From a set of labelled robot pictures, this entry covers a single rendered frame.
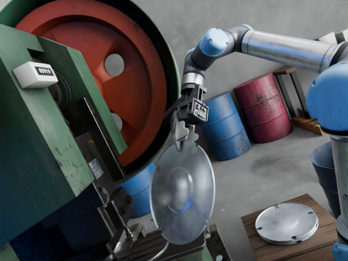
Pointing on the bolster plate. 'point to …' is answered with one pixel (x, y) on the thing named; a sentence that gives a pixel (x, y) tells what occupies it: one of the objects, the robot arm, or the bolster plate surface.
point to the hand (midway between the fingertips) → (178, 148)
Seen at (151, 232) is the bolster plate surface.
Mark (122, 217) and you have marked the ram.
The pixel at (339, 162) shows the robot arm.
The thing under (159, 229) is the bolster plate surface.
